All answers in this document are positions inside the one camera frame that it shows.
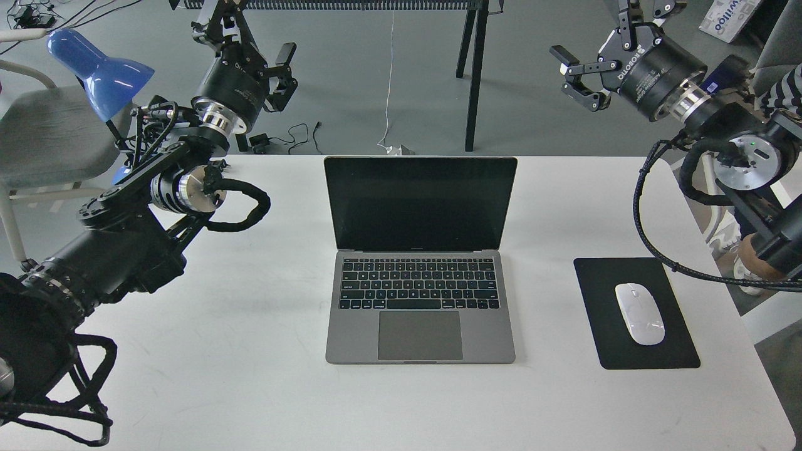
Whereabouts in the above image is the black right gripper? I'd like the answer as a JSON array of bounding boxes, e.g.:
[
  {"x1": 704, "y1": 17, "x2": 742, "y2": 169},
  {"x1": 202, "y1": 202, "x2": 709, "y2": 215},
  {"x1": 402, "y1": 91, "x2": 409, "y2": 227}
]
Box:
[{"x1": 549, "y1": 1, "x2": 707, "y2": 122}]

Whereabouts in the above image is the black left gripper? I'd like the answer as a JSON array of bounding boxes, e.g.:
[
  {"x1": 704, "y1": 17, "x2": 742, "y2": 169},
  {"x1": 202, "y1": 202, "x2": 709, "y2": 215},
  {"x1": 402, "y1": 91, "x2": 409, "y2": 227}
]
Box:
[{"x1": 191, "y1": 1, "x2": 298, "y2": 134}]

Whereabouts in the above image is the grey laptop computer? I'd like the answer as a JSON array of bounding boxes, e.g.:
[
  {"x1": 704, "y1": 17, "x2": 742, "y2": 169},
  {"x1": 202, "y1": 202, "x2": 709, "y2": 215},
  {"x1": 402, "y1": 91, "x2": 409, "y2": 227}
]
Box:
[{"x1": 323, "y1": 156, "x2": 518, "y2": 365}]

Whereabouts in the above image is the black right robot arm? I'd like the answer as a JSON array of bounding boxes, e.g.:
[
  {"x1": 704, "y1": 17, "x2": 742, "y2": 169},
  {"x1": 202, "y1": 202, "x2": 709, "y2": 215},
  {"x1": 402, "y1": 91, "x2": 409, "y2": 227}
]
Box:
[{"x1": 550, "y1": 1, "x2": 800, "y2": 291}]

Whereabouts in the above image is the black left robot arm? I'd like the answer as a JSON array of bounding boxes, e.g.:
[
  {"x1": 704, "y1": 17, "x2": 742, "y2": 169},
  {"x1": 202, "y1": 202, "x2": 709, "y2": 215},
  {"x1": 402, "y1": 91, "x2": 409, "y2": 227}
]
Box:
[{"x1": 2, "y1": 1, "x2": 298, "y2": 447}]

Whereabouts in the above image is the white cardboard box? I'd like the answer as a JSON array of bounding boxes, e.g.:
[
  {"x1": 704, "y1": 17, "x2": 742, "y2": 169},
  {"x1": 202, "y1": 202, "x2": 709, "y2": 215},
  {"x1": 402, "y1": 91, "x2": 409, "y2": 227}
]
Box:
[{"x1": 698, "y1": 1, "x2": 763, "y2": 44}]

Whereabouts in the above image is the black table legs background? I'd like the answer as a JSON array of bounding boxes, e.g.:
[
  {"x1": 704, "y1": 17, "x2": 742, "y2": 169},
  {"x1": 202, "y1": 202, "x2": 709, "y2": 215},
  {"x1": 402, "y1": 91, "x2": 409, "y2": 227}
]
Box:
[{"x1": 170, "y1": 1, "x2": 490, "y2": 152}]

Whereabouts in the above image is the blue desk lamp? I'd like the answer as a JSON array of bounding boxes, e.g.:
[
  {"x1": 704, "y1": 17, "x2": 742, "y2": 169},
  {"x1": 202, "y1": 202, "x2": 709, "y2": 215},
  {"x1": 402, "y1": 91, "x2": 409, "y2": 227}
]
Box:
[{"x1": 48, "y1": 28, "x2": 154, "y2": 185}]

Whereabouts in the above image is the seated person striped shirt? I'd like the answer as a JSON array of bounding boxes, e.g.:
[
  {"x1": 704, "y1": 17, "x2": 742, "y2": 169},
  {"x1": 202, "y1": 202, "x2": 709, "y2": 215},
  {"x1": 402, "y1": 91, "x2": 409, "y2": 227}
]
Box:
[{"x1": 705, "y1": 66, "x2": 802, "y2": 297}]

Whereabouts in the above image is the grey chair on left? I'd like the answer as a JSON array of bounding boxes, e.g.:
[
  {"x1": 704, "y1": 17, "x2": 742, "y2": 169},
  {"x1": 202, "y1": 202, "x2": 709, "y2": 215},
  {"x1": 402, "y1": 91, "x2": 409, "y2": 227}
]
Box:
[{"x1": 1, "y1": 61, "x2": 118, "y2": 262}]

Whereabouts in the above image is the white computer mouse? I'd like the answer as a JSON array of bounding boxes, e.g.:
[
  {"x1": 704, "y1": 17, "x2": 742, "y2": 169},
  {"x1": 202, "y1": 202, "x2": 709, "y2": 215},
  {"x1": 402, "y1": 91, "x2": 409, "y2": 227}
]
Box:
[{"x1": 614, "y1": 283, "x2": 665, "y2": 346}]

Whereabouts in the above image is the black mouse pad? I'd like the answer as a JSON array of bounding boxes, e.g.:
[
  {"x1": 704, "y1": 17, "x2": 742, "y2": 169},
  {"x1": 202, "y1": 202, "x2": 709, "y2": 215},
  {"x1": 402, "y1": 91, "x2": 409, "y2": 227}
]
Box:
[{"x1": 574, "y1": 257, "x2": 700, "y2": 370}]

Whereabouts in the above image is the black power adapter with cable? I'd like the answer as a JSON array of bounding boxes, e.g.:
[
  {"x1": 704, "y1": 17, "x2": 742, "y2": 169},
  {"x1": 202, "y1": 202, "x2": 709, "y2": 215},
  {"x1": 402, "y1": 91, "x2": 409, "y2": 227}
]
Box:
[{"x1": 234, "y1": 121, "x2": 323, "y2": 155}]

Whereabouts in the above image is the white hanging cable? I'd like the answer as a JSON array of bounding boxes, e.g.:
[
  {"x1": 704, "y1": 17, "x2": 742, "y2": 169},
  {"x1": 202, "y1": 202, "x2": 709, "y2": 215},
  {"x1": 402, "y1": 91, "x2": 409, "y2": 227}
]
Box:
[{"x1": 377, "y1": 11, "x2": 415, "y2": 157}]

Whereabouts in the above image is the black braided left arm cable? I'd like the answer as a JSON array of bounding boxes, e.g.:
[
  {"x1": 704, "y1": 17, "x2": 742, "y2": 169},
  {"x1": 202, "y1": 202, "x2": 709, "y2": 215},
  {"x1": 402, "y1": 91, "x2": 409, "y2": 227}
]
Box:
[{"x1": 0, "y1": 334, "x2": 118, "y2": 447}]

